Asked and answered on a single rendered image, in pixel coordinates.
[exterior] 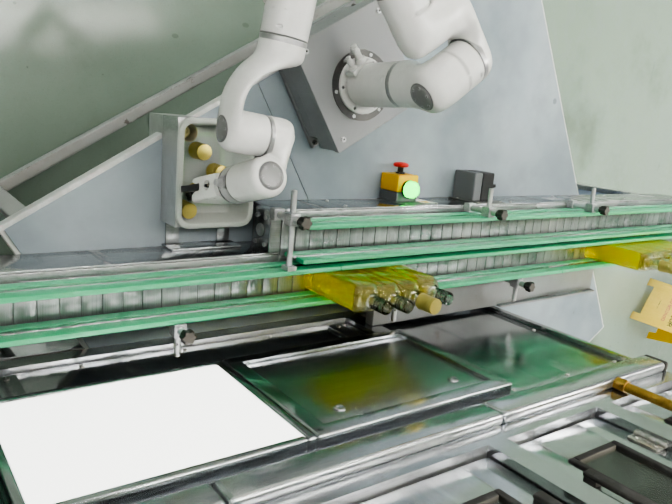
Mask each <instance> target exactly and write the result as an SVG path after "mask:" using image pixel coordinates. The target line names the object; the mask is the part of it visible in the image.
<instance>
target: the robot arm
mask: <svg viewBox="0 0 672 504"><path fill-rule="evenodd" d="M376 1H377V3H378V5H379V7H380V10H381V12H382V14H383V16H384V18H385V20H386V22H387V24H388V27H389V29H390V31H391V33H392V35H393V37H394V39H395V41H396V43H397V45H398V47H399V49H400V50H401V52H402V53H403V54H404V55H405V56H406V57H407V58H409V59H419V58H422V57H424V56H426V55H428V54H429V53H431V52H432V51H433V50H435V49H436V48H437V47H439V46H440V45H441V44H443V43H444V42H445V41H447V40H448V46H447V47H445V48H444V49H443V50H441V51H440V52H439V53H437V54H436V55H434V56H433V57H432V58H430V59H429V60H427V61H426V62H424V63H422V64H421V63H419V62H418V61H415V60H401V61H390V62H376V61H375V60H374V59H372V58H369V57H365V56H364V55H362V54H361V52H360V49H359V48H358V46H357V44H353V45H351V46H350V50H352V55H353V56H354V57H355V58H353V59H351V58H350V57H351V56H347V57H346V58H345V60H347V64H346V65H345V66H344V68H343V70H342V72H341V74H340V78H339V92H340V96H341V99H342V101H343V103H344V104H345V106H346V107H347V108H348V109H349V110H351V111H352V112H354V113H357V114H368V113H371V112H373V111H374V110H376V109H377V108H378V107H379V108H416V109H420V110H423V111H426V112H429V113H439V112H442V111H444V110H446V109H447V108H449V107H450V106H452V105H453V104H455V103H456V102H457V101H458V100H459V99H461V98H462V97H463V96H464V95H466V94H467V93H468V92H469V91H470V90H471V89H473V88H474V87H475V86H476V85H478V84H479V83H480V82H481V81H482V80H484V79H485V78H486V77H487V76H488V74H489V73H490V71H491V69H492V55H491V51H490V48H489V46H488V43H487V41H486V38H485V36H484V33H483V31H482V28H481V26H480V23H479V21H478V18H477V16H476V13H475V10H474V8H473V6H472V4H471V2H470V0H376ZM263 2H264V3H265V6H264V12H263V17H262V22H261V28H260V33H259V38H258V44H257V47H256V50H255V51H254V53H253V54H252V55H251V56H250V57H248V58H247V59H246V60H245V61H243V62H242V63H241V64H240V65H239V66H238V67H237V68H236V70H235V71H234V72H233V73H232V75H231V76H230V78H229V79H228V81H227V83H226V85H225V87H224V89H223V92H222V96H221V100H220V106H219V111H218V117H217V124H216V137H217V141H218V143H219V145H220V146H221V147H222V148H223V149H224V150H226V151H229V152H233V153H239V154H245V155H251V156H255V157H254V158H253V159H250V160H247V161H244V162H240V163H237V164H234V165H230V166H227V167H225V168H224V169H223V170H222V171H221V172H220V173H213V174H209V175H204V176H200V177H197V178H194V179H193V180H192V182H193V183H194V184H191V185H185V186H181V192H185V193H186V196H187V200H188V201H193V202H195V203H205V204H241V203H247V202H252V201H257V200H263V199H268V198H272V197H275V196H277V195H279V194H280V193H281V192H282V191H283V189H284V188H285V185H286V181H287V175H286V168H287V164H288V160H289V156H290V153H291V149H292V146H293V144H294V140H295V134H294V127H293V125H292V123H291V122H290V121H288V120H286V119H283V118H278V117H273V116H268V115H263V114H258V113H254V112H249V111H244V110H243V107H244V103H245V99H246V96H247V94H248V92H249V90H250V89H251V87H252V86H253V85H254V84H255V83H256V81H258V80H259V79H260V78H262V77H263V76H265V75H267V74H269V73H271V72H274V71H277V70H281V69H287V68H292V67H297V66H299V65H301V64H302V63H303V61H304V58H305V54H306V49H307V44H308V39H309V34H310V29H311V25H312V20H313V16H314V12H315V7H316V2H317V0H263Z"/></svg>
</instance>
